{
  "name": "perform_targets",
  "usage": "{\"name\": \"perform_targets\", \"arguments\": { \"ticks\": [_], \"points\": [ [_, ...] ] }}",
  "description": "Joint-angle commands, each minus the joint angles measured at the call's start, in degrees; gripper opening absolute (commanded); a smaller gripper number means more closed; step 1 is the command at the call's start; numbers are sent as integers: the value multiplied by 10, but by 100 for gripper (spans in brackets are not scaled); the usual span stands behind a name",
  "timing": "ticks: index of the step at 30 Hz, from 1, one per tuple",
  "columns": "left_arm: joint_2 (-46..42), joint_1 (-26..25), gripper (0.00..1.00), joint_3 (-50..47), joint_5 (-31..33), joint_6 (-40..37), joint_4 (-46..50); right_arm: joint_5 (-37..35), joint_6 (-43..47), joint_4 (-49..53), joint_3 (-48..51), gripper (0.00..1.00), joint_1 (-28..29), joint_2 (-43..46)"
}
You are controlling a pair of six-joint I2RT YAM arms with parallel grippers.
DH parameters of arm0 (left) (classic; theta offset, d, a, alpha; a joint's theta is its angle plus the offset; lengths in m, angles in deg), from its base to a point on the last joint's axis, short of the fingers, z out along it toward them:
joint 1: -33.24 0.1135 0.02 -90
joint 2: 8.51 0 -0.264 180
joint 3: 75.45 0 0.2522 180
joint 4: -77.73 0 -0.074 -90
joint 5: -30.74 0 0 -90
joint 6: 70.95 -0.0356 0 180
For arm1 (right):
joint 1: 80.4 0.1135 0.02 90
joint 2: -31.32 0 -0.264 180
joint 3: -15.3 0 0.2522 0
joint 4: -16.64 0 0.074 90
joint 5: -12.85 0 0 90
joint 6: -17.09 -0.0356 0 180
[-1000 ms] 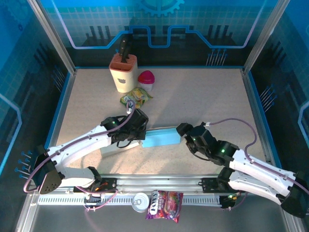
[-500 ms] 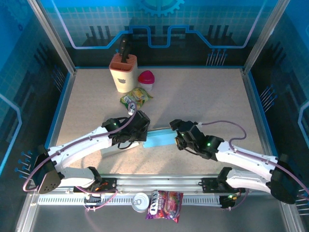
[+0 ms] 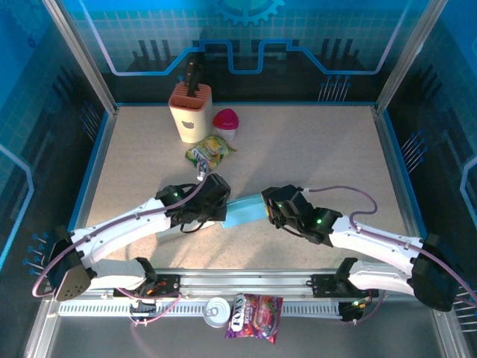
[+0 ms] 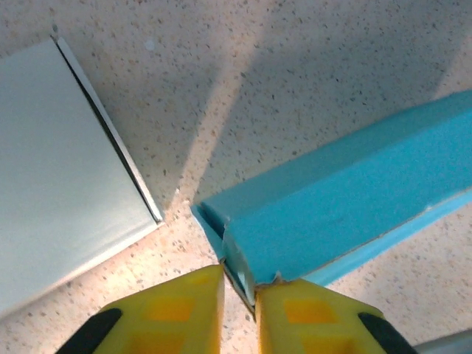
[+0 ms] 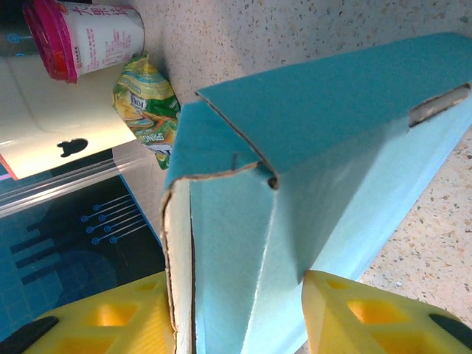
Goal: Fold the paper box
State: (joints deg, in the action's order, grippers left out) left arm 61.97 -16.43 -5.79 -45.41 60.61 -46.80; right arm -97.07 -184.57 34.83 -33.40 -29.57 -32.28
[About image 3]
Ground green yellow candy bag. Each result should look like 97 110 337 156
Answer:
185 134 237 175

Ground beige knife block orange top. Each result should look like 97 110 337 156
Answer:
168 82 214 145

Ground pink lidded plastic container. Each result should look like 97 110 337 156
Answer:
212 107 240 142

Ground purple berries candy bag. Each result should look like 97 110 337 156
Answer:
224 293 284 345

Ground silver tin can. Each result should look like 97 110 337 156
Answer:
203 297 232 329

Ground black controller board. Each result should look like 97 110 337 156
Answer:
128 298 157 322
338 300 368 322

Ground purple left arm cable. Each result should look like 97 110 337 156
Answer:
31 169 209 326

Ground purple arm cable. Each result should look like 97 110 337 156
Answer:
303 185 477 325
31 169 209 326

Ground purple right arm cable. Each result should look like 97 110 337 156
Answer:
303 185 477 325

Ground aluminium mounting rail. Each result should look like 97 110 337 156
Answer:
44 268 448 295

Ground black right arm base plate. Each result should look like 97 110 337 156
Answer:
311 273 379 298

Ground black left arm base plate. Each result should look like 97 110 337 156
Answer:
113 274 183 298

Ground aluminium side rail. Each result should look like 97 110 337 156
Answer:
373 107 440 270
55 107 119 270

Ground black handled knife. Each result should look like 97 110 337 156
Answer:
188 72 202 98
184 57 200 85

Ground white slotted cable duct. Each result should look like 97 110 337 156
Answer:
57 301 344 318

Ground aluminium frame post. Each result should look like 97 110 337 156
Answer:
40 0 120 116
374 0 450 116

